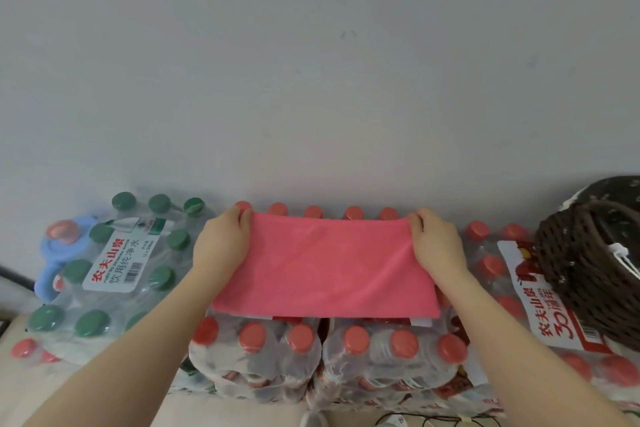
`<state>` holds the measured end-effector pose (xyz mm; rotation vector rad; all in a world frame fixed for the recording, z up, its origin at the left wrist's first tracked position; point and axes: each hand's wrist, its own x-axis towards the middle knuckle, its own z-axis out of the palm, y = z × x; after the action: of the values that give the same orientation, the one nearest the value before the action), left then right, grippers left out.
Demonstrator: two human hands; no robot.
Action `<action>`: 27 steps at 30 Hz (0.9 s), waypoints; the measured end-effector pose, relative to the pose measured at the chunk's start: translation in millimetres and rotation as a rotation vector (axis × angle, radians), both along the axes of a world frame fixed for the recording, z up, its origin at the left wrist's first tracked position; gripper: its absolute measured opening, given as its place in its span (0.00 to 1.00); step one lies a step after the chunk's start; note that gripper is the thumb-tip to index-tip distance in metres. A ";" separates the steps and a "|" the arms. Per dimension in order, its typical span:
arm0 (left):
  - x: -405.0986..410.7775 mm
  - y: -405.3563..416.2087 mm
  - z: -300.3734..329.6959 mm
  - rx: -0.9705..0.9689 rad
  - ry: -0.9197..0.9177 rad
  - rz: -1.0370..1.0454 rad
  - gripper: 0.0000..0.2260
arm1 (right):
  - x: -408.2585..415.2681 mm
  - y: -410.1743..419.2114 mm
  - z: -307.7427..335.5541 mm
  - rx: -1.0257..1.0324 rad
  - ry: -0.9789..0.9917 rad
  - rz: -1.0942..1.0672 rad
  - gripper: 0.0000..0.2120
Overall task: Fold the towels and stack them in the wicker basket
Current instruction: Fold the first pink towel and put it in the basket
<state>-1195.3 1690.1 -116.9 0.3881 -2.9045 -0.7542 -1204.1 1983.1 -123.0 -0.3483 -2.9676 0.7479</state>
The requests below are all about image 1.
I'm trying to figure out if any brown woven basket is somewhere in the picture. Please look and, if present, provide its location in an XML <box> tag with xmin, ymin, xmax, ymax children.
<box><xmin>532</xmin><ymin>175</ymin><xmax>640</xmax><ymax>352</ymax></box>

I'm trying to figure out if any blue lidded water jug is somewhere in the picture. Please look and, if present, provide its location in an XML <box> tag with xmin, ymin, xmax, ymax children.
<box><xmin>33</xmin><ymin>213</ymin><xmax>101</xmax><ymax>304</ymax></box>

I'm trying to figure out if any person's left forearm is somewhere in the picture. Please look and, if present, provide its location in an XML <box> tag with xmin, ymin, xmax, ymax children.
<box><xmin>25</xmin><ymin>266</ymin><xmax>236</xmax><ymax>427</ymax></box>

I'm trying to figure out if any black cable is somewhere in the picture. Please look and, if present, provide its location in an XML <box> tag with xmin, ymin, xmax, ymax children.
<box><xmin>375</xmin><ymin>410</ymin><xmax>503</xmax><ymax>427</ymax></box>

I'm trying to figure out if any person's right forearm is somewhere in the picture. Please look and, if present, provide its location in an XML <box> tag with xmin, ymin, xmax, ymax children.
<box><xmin>439</xmin><ymin>266</ymin><xmax>636</xmax><ymax>427</ymax></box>

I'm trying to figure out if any person's left hand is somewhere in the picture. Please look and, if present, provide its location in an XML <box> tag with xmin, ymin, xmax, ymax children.
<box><xmin>192</xmin><ymin>205</ymin><xmax>253</xmax><ymax>282</ymax></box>

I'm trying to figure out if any pink towel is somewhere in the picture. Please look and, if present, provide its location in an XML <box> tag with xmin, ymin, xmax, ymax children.
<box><xmin>212</xmin><ymin>211</ymin><xmax>442</xmax><ymax>320</ymax></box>

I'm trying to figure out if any stack of bottled water packs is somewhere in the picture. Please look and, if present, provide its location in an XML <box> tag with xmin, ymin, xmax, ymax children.
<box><xmin>9</xmin><ymin>191</ymin><xmax>640</xmax><ymax>418</ymax></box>

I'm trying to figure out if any person's right hand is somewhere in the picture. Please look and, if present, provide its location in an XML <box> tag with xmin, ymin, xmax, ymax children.
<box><xmin>405</xmin><ymin>207</ymin><xmax>470</xmax><ymax>282</ymax></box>

